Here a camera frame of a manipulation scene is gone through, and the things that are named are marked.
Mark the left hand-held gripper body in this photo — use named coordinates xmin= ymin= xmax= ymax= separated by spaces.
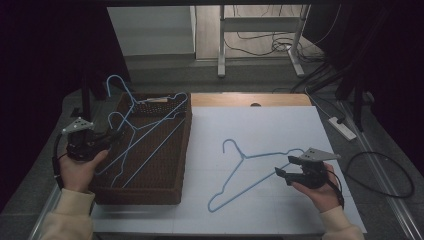
xmin=61 ymin=117 xmax=111 ymax=163

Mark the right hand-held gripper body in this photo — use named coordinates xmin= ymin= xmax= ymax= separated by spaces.
xmin=286 ymin=147 xmax=342 ymax=190

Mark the light blue wire hanger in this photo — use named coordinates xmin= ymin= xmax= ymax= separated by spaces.
xmin=107 ymin=111 xmax=187 ymax=189
xmin=207 ymin=138 xmax=305 ymax=214
xmin=94 ymin=74 xmax=189 ymax=176

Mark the brown woven basket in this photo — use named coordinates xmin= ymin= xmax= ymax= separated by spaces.
xmin=89 ymin=92 xmax=193 ymax=206

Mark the person's right hand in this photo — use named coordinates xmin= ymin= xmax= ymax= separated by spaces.
xmin=290 ymin=162 xmax=343 ymax=214

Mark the person's left hand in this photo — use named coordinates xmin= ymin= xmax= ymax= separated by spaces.
xmin=59 ymin=149 xmax=109 ymax=194

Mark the black stand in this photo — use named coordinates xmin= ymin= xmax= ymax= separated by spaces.
xmin=334 ymin=63 xmax=375 ymax=133
xmin=70 ymin=74 xmax=134 ymax=132

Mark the white table mat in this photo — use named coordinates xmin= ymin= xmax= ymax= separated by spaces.
xmin=90 ymin=105 xmax=368 ymax=234

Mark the white power strip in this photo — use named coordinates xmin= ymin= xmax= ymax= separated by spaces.
xmin=328 ymin=116 xmax=358 ymax=142

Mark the dark curtain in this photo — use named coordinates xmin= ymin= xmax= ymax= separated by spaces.
xmin=0 ymin=0 xmax=132 ymax=214
xmin=301 ymin=2 xmax=424 ymax=178

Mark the wooden table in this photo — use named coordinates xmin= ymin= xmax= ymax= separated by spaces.
xmin=190 ymin=92 xmax=313 ymax=108

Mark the white cabinet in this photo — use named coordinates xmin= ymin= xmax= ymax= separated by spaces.
xmin=107 ymin=5 xmax=197 ymax=57

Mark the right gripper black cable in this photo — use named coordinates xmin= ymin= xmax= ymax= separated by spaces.
xmin=327 ymin=169 xmax=345 ymax=210

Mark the white power cable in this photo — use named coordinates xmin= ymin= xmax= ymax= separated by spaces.
xmin=303 ymin=86 xmax=332 ymax=120

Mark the metal floor rail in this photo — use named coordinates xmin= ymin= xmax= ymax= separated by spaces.
xmin=28 ymin=103 xmax=103 ymax=240
xmin=337 ymin=100 xmax=424 ymax=240

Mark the black looped cable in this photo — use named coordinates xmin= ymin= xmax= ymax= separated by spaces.
xmin=344 ymin=151 xmax=415 ymax=199

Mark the tangle of floor cables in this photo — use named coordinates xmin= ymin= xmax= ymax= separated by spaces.
xmin=223 ymin=4 xmax=329 ymax=64

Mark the white desk frame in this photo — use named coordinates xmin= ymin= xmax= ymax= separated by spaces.
xmin=217 ymin=4 xmax=312 ymax=79

